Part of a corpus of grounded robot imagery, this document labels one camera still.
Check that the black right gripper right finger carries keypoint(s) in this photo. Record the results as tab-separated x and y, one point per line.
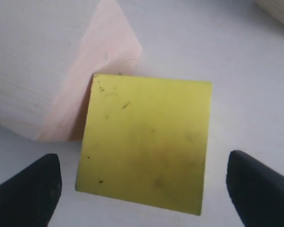
256	191

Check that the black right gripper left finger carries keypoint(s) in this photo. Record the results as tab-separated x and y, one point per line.
29	198

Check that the yellow cube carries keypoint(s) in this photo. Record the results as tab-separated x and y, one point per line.
145	141

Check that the large pale wooden cube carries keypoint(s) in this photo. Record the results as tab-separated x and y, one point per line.
49	52

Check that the medium plywood cube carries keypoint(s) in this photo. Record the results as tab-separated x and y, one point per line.
269	16

